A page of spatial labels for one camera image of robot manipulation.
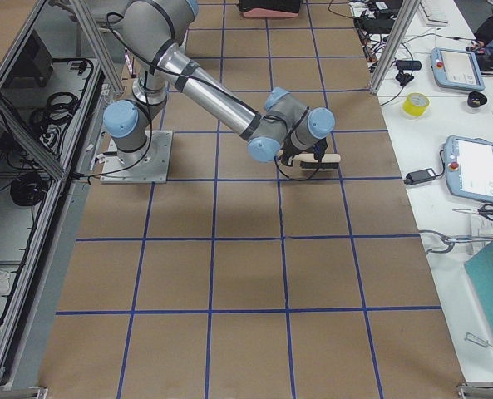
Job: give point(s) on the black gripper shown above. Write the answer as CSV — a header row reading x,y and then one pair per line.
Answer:
x,y
288,152

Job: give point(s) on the beige brush black bristles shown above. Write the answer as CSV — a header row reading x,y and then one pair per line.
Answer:
x,y
309,161

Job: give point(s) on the small black bowl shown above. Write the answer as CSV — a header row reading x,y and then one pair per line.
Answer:
x,y
476,99

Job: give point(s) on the bin with black bag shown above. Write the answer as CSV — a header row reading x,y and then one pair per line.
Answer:
x,y
269,8

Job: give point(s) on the blue teach pendant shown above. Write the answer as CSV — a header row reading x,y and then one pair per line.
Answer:
x,y
456,69
469,168

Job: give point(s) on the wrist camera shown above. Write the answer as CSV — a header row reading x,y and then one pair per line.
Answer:
x,y
319,149

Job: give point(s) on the black scissors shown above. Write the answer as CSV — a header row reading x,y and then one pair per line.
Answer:
x,y
485,211

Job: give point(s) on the black power adapter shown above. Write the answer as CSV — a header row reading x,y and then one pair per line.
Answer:
x,y
420,176

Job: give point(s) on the aluminium frame post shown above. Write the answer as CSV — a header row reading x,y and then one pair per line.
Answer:
x,y
399,29

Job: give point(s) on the blue teach pendant far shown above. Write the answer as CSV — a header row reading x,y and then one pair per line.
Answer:
x,y
456,69

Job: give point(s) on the blue teach pendant near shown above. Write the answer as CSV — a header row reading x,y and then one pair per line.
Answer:
x,y
469,168

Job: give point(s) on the yellow tape roll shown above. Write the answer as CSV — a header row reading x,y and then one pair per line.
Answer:
x,y
415,104

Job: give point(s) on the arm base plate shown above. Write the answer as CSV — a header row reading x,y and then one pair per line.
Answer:
x,y
150,164

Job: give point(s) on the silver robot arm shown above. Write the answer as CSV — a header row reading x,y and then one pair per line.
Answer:
x,y
288,130

